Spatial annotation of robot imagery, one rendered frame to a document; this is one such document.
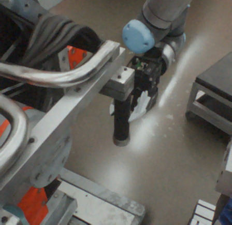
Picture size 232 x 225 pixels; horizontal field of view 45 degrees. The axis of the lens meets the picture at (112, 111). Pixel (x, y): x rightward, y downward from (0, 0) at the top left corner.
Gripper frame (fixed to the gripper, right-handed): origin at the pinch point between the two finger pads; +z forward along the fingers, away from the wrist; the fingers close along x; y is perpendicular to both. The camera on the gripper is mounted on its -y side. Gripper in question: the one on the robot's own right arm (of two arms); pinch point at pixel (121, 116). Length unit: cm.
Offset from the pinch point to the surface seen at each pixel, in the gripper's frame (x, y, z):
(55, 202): -27, -61, 3
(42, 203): -19.3, -34.9, 13.5
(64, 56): -20.8, 4.4, -8.7
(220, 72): 14, -49, -98
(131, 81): 1.5, 10.4, -0.6
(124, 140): 1.4, -6.5, 1.1
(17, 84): -31.0, -2.6, -0.1
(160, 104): -15, -83, -95
